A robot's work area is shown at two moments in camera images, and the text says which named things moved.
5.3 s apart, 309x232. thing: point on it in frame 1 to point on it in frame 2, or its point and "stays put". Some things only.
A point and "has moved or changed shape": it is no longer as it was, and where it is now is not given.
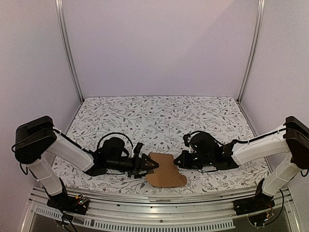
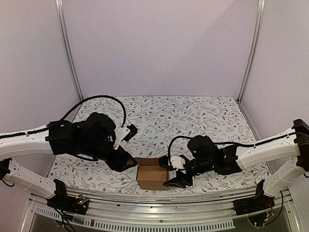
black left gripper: [137, 167] to [118, 164]
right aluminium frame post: [253, 52] stays put
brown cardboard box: [165, 175] has moved or changed shape
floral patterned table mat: [162, 124] stays put
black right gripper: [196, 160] to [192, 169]
